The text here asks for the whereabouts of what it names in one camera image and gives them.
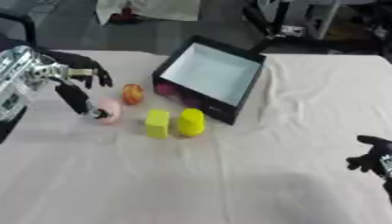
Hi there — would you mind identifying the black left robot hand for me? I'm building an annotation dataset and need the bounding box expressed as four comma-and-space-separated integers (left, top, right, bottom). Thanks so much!
33, 48, 116, 120

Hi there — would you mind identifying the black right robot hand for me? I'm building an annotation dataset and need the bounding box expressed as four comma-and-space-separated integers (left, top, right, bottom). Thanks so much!
344, 135, 392, 179

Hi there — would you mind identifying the black box white inside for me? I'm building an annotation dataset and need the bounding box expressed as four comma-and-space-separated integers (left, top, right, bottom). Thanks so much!
150, 35, 269, 126

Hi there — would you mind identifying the pink toy egg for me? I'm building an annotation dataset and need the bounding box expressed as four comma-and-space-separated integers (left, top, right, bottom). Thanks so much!
94, 97, 124, 126

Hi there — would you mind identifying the orange toy fruit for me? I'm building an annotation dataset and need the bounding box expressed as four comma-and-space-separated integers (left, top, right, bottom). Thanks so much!
121, 83, 146, 106

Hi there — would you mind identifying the yellow rectangular block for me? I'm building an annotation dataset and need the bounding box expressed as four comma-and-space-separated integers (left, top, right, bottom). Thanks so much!
143, 108, 172, 139

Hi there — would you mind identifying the black chair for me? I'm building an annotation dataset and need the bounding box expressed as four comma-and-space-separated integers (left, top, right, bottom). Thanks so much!
0, 11, 40, 51

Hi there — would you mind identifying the white cloth bag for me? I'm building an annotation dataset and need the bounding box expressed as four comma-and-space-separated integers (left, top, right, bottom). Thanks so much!
93, 0, 202, 26

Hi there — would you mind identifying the yellow cylinder block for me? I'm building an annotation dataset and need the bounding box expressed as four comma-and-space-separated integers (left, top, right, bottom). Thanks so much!
176, 108, 207, 138

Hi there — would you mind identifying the black tripod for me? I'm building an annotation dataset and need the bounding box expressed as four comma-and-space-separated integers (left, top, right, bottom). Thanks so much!
240, 0, 308, 56

